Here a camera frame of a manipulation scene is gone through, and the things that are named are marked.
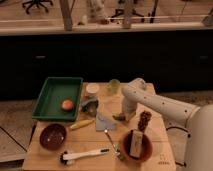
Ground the orange peach fruit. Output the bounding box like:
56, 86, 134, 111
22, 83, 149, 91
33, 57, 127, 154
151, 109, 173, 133
61, 99, 74, 111

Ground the green plastic tray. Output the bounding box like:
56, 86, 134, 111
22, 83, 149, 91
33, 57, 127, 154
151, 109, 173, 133
32, 77, 83, 122

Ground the purple bowl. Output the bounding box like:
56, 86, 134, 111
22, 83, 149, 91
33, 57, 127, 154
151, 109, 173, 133
39, 123, 67, 151

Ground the white dish brush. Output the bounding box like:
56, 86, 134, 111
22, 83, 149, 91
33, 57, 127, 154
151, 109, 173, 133
60, 148, 109, 165

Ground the orange bowl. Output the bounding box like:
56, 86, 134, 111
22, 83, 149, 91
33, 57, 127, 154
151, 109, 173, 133
119, 131, 153, 165

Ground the black cable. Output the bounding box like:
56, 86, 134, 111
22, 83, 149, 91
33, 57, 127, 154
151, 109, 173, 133
165, 124, 191, 138

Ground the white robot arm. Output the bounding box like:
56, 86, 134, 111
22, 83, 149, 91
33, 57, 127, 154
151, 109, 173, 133
121, 78, 213, 171

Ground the black office chair base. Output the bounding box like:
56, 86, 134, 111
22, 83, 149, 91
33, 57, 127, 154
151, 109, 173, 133
22, 0, 53, 14

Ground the blue-grey cloth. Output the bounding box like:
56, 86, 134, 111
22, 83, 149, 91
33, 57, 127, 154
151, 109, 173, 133
96, 112, 116, 131

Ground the beige sponge block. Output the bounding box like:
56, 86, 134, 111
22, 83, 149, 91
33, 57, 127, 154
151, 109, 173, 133
130, 130, 143, 158

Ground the yellow corn cob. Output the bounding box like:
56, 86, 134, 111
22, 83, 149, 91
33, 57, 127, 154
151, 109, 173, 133
70, 119, 94, 130

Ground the brown grape bunch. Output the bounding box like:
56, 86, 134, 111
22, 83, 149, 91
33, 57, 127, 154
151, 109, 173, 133
138, 111, 152, 132

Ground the green cup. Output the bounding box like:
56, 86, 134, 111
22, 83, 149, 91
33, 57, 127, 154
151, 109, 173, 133
107, 79, 120, 94

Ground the silver fork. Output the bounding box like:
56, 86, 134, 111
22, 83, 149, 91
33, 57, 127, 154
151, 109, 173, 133
104, 129, 124, 161

